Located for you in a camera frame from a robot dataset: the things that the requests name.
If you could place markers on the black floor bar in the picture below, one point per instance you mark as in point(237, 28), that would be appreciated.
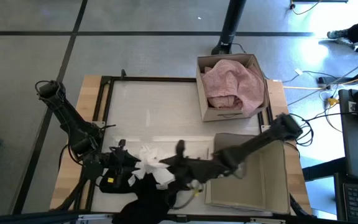
point(346, 81)

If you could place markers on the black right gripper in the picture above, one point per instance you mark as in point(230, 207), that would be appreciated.
point(200, 169)

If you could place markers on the black overhead rig beam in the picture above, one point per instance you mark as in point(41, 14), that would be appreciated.
point(26, 218)

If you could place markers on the black metal table frame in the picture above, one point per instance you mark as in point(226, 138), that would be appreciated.
point(141, 79)

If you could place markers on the upper cardboard box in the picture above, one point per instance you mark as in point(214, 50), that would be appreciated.
point(219, 115)

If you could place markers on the black garment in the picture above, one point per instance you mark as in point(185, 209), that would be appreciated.
point(148, 202)

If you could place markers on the beige fabric bin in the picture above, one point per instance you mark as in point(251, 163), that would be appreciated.
point(269, 180)

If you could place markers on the black stand pole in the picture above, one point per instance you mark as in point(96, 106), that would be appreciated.
point(230, 21)

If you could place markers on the black table foot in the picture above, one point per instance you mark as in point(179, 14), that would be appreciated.
point(322, 170)

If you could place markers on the pink garment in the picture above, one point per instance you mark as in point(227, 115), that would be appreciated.
point(232, 84)

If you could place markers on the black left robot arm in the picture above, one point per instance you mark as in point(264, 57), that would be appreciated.
point(73, 124)

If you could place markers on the white garment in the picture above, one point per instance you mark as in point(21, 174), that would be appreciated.
point(151, 163)

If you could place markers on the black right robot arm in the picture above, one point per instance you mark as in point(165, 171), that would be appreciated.
point(259, 141)

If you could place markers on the white table mat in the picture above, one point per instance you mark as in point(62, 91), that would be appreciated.
point(166, 109)

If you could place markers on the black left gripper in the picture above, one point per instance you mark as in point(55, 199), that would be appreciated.
point(117, 165)

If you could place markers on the person's shoe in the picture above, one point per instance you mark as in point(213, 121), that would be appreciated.
point(337, 33)

